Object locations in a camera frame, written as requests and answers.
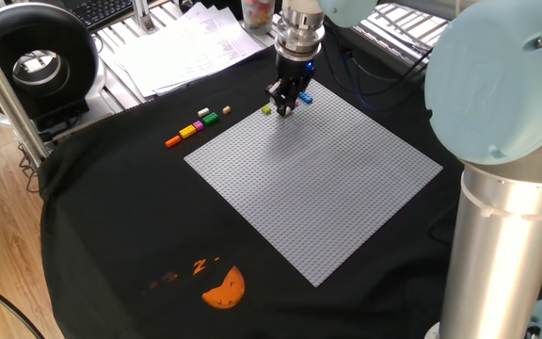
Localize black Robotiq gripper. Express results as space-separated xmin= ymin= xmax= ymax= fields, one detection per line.
xmin=264 ymin=55 xmax=317 ymax=119

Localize clear cup of Lego pieces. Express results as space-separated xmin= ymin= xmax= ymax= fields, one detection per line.
xmin=241 ymin=0 xmax=277 ymax=35

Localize grey Lego baseplate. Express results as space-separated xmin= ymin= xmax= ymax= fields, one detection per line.
xmin=183 ymin=78 xmax=444 ymax=288

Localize white printed paper sheets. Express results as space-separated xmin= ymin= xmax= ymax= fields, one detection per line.
xmin=96 ymin=2 xmax=265 ymax=98

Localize black computer keyboard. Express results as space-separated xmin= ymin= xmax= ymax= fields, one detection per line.
xmin=66 ymin=0 xmax=136 ymax=30

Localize black cloth with orange print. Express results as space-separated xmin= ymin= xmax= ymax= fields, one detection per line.
xmin=38 ymin=21 xmax=542 ymax=339

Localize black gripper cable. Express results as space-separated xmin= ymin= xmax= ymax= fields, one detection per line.
xmin=322 ymin=37 xmax=435 ymax=112

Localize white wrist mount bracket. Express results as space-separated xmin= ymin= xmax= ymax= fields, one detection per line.
xmin=280 ymin=0 xmax=324 ymax=18

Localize aluminium frame post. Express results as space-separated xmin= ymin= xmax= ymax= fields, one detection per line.
xmin=0 ymin=18 xmax=51 ymax=169
xmin=132 ymin=0 xmax=157 ymax=34

